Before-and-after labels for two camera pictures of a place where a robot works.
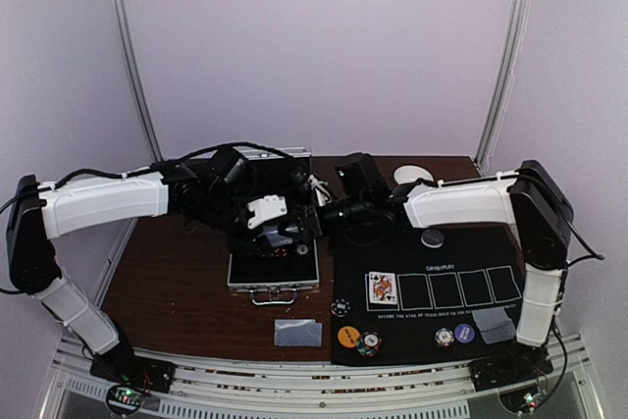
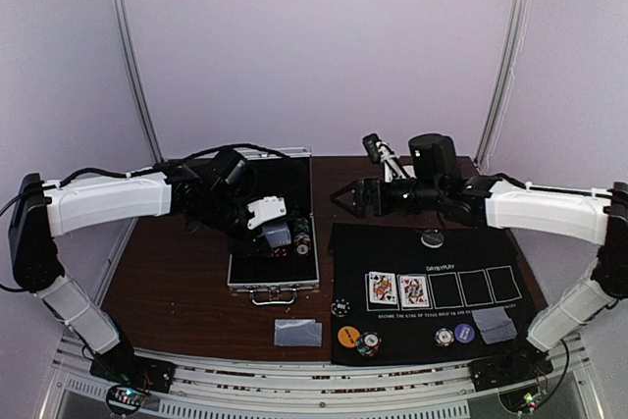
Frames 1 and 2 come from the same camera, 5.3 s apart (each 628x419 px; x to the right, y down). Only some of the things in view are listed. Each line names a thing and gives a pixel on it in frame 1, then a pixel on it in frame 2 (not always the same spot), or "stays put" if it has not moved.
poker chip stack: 369,343 stays put
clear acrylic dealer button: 432,238 stays put
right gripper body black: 318,218 to 366,193
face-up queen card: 383,288 stays put
